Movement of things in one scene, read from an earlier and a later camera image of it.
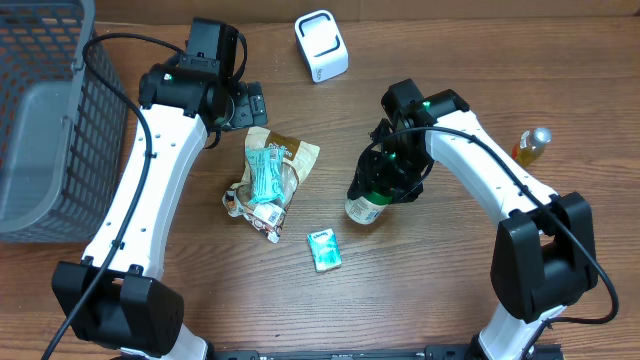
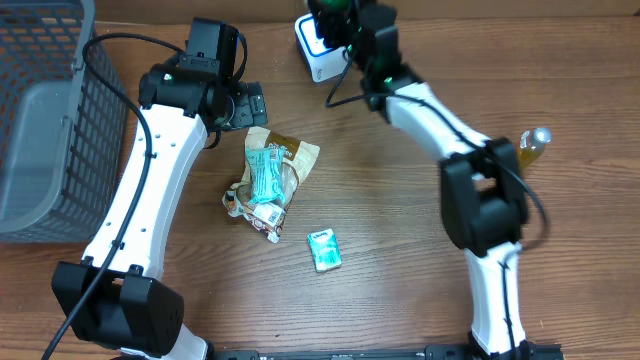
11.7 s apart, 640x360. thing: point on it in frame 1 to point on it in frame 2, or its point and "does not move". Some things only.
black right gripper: (373, 174) to (334, 26)
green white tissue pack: (325, 250) does not move
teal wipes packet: (267, 173) does not move
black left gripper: (250, 109) does not move
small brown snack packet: (268, 221) does not move
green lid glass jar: (367, 208) to (334, 6)
